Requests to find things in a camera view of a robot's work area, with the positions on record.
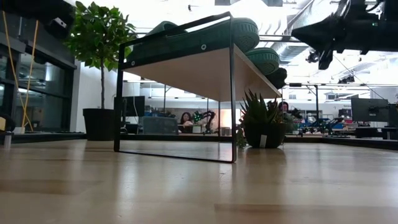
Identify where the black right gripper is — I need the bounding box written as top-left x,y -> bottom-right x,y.
291,0 -> 398,71

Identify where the black rubber slide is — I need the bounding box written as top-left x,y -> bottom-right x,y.
267,67 -> 289,90

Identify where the green rubber slide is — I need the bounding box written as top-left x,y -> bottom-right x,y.
245,47 -> 280,77
126,17 -> 261,63

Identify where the black track light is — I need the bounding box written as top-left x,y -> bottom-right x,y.
338,75 -> 356,85
306,50 -> 321,64

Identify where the black pole stand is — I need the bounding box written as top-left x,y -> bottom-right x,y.
289,82 -> 320,121

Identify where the tall leafy potted plant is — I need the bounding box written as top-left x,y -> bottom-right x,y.
63,1 -> 137,141

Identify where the person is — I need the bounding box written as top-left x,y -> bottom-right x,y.
277,101 -> 295,131
179,111 -> 194,134

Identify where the black computer monitor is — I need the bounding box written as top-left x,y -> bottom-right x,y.
113,95 -> 146,118
387,103 -> 398,127
351,98 -> 389,123

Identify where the black office desk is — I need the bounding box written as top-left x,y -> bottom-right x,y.
354,126 -> 398,141

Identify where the small potted succulent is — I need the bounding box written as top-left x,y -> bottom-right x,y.
235,90 -> 287,149

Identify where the small grey metal cylinder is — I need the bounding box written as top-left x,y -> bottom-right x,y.
3,130 -> 14,149

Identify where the yellow cable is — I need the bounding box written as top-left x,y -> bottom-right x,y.
1,11 -> 40,132

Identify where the wooden shelf with black frame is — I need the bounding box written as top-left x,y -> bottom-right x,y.
113,11 -> 282,164

